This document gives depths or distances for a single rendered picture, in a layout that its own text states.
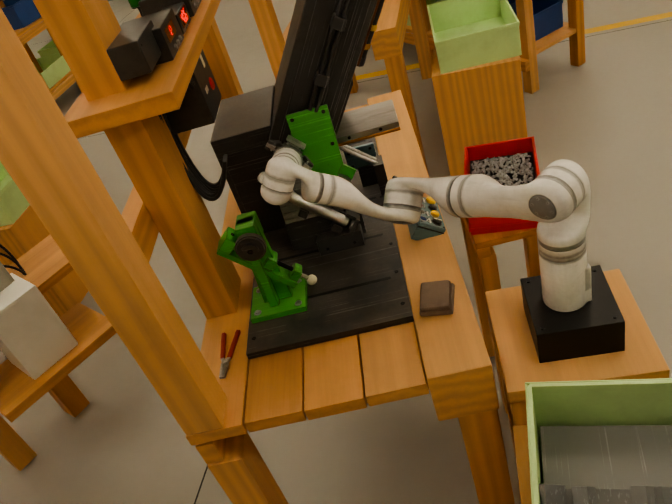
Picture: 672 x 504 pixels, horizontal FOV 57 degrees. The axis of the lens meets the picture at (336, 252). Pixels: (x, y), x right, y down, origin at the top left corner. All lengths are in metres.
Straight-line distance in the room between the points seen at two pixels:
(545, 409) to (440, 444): 1.10
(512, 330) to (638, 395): 0.34
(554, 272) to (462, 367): 0.27
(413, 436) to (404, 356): 0.99
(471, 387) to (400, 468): 0.98
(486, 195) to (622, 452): 0.54
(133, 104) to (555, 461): 1.06
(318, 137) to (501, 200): 0.64
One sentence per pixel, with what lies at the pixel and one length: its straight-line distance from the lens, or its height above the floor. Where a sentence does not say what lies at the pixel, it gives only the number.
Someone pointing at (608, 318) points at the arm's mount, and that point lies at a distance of 1.39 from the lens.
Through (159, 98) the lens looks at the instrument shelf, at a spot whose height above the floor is 1.53.
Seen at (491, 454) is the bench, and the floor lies 0.58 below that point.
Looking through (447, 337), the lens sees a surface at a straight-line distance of 1.44.
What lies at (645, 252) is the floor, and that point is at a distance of 3.01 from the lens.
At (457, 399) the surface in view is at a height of 0.81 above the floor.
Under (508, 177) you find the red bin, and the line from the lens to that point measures 1.93.
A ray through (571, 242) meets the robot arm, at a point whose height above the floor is 1.13.
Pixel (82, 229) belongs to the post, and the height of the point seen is 1.45.
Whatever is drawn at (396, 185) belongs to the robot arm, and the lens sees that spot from 1.48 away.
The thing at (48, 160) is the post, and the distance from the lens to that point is 1.10.
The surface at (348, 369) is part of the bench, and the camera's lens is 1.46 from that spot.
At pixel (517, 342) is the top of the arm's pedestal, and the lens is 1.47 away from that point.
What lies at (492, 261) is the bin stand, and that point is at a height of 0.72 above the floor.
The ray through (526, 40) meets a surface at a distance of 4.26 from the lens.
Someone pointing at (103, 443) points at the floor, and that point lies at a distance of 2.98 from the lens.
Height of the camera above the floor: 1.93
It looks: 36 degrees down
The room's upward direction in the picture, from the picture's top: 19 degrees counter-clockwise
